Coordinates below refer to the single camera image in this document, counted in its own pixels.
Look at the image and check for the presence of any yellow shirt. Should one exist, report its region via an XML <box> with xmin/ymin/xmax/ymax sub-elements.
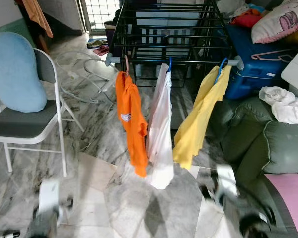
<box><xmin>172</xmin><ymin>65</ymin><xmax>233</xmax><ymax>170</ymax></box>

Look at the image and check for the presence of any pink plastic hanger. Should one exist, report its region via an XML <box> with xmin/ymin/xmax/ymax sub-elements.
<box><xmin>251</xmin><ymin>48</ymin><xmax>296</xmax><ymax>63</ymax></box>
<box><xmin>123</xmin><ymin>56</ymin><xmax>131</xmax><ymax>76</ymax></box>

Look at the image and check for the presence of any crumpled white cloth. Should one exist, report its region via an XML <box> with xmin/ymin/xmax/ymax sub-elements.
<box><xmin>259</xmin><ymin>86</ymin><xmax>298</xmax><ymax>124</ymax></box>

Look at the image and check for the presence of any green leather sofa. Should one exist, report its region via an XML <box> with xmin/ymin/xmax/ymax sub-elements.
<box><xmin>209</xmin><ymin>97</ymin><xmax>298</xmax><ymax>238</ymax></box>

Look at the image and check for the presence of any blue suitcase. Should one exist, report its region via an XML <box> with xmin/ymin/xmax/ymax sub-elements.
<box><xmin>223</xmin><ymin>22</ymin><xmax>296</xmax><ymax>100</ymax></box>

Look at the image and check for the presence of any pink mat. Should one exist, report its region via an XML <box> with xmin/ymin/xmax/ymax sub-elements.
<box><xmin>265</xmin><ymin>173</ymin><xmax>298</xmax><ymax>238</ymax></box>

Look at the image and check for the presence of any white pink rabbit pillow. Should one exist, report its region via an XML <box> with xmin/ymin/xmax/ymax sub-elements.
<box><xmin>251</xmin><ymin>0</ymin><xmax>298</xmax><ymax>44</ymax></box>

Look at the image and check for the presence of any red orange cloth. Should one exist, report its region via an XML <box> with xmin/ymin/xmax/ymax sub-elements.
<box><xmin>230</xmin><ymin>9</ymin><xmax>264</xmax><ymax>28</ymax></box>

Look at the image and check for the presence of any black metal drying rack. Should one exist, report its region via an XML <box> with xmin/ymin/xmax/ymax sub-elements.
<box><xmin>105</xmin><ymin>0</ymin><xmax>244</xmax><ymax>97</ymax></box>

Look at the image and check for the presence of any white shirt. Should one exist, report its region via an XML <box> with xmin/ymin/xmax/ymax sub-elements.
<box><xmin>146</xmin><ymin>63</ymin><xmax>175</xmax><ymax>190</ymax></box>

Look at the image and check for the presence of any orange shirt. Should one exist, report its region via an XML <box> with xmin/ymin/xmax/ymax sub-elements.
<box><xmin>115</xmin><ymin>72</ymin><xmax>149</xmax><ymax>178</ymax></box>

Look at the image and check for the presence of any colourful floor cloth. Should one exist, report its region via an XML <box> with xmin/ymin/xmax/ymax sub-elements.
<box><xmin>87</xmin><ymin>39</ymin><xmax>110</xmax><ymax>55</ymax></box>

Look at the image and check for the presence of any window grille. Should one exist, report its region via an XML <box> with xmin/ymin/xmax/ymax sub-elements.
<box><xmin>82</xmin><ymin>0</ymin><xmax>121</xmax><ymax>30</ymax></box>

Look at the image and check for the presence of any white grey folding chair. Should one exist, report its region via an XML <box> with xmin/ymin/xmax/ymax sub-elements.
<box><xmin>0</xmin><ymin>48</ymin><xmax>86</xmax><ymax>178</ymax></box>

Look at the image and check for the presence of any hanging orange cloth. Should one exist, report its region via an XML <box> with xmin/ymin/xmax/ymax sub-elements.
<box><xmin>21</xmin><ymin>0</ymin><xmax>54</xmax><ymax>38</ymax></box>

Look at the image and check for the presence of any blue cushion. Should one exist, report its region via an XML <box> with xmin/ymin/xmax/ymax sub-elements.
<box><xmin>0</xmin><ymin>32</ymin><xmax>48</xmax><ymax>113</ymax></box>

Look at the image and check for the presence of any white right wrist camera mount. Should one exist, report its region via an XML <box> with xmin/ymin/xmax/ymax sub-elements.
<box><xmin>216</xmin><ymin>165</ymin><xmax>239</xmax><ymax>200</ymax></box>

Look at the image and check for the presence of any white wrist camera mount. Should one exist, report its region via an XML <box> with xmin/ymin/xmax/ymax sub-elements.
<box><xmin>216</xmin><ymin>165</ymin><xmax>239</xmax><ymax>200</ymax></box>
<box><xmin>38</xmin><ymin>179</ymin><xmax>61</xmax><ymax>215</ymax></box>

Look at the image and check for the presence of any folded white metal frame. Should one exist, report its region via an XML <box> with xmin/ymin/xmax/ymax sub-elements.
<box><xmin>55</xmin><ymin>50</ymin><xmax>117</xmax><ymax>104</ymax></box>

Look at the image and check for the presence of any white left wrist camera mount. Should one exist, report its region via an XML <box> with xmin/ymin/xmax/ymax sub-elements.
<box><xmin>38</xmin><ymin>179</ymin><xmax>61</xmax><ymax>215</ymax></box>

